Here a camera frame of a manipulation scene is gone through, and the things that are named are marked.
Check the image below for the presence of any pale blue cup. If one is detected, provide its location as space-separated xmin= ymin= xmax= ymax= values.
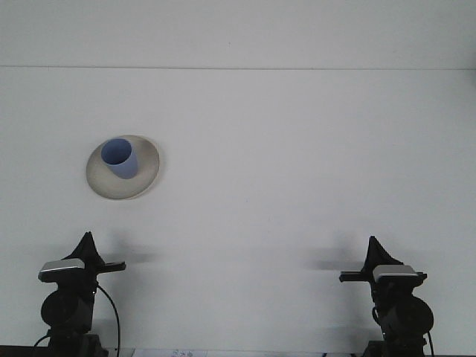
xmin=100 ymin=138 xmax=140 ymax=181

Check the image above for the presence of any pale round plate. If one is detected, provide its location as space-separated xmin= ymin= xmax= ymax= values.
xmin=86 ymin=134 xmax=161 ymax=201

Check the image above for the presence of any white printed paper sheet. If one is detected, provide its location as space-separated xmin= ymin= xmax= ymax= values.
xmin=132 ymin=348 xmax=211 ymax=357

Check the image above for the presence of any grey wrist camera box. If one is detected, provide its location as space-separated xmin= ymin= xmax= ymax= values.
xmin=372 ymin=264 xmax=418 ymax=286
xmin=38 ymin=258 xmax=86 ymax=283

